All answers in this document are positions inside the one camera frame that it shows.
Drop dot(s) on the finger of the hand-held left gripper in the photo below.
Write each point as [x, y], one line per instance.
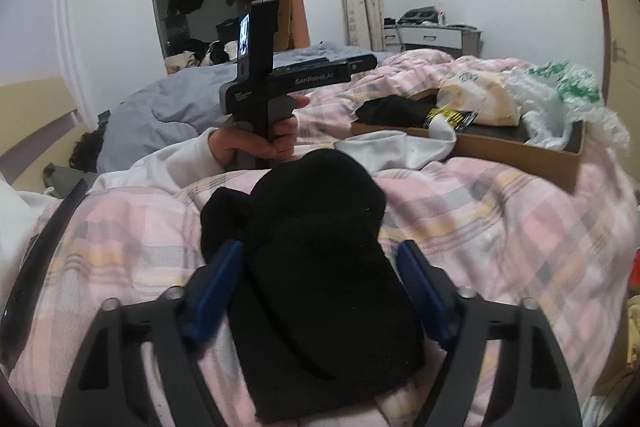
[362, 63]

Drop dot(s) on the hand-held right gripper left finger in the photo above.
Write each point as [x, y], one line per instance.
[212, 297]

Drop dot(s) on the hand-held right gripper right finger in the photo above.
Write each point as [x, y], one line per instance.
[425, 292]

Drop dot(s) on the black sock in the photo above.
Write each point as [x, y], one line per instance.
[320, 267]
[395, 111]

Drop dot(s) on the white sock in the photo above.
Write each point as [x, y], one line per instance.
[400, 149]

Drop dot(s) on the cardboard box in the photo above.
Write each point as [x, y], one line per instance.
[500, 157]

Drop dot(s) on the white green-printed plastic bag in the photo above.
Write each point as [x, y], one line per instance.
[555, 107]

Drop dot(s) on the person's left forearm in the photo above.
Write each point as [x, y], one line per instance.
[165, 162]

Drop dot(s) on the person's left hand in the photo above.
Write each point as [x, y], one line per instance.
[240, 144]

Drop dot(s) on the pile of clothes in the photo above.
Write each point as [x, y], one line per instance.
[205, 54]

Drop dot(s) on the black tray on nightstand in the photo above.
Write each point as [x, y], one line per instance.
[417, 16]

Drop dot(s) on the white nightstand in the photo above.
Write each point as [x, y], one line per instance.
[435, 38]

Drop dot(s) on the pink plaid blanket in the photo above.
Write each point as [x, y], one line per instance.
[500, 247]

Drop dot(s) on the small bottle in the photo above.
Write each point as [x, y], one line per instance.
[440, 17]

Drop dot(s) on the grey blanket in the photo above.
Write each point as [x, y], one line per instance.
[165, 107]

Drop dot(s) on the black yellow wipes pack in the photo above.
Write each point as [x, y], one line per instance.
[452, 117]

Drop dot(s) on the beige tissue pack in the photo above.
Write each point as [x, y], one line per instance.
[480, 99]

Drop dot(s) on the dark cloth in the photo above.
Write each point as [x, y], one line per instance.
[90, 152]

